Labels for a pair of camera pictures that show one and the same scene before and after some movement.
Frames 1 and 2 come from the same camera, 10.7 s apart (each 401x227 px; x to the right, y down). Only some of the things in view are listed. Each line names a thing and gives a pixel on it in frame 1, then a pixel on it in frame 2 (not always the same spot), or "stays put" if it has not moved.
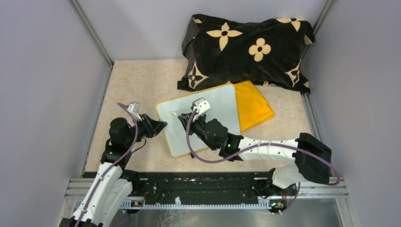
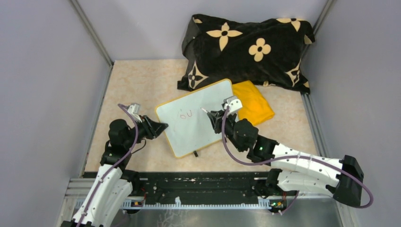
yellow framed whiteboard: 223,101 stays put
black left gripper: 152,127 stays put
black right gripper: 204,117 -> 217,123
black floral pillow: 218,50 stays put
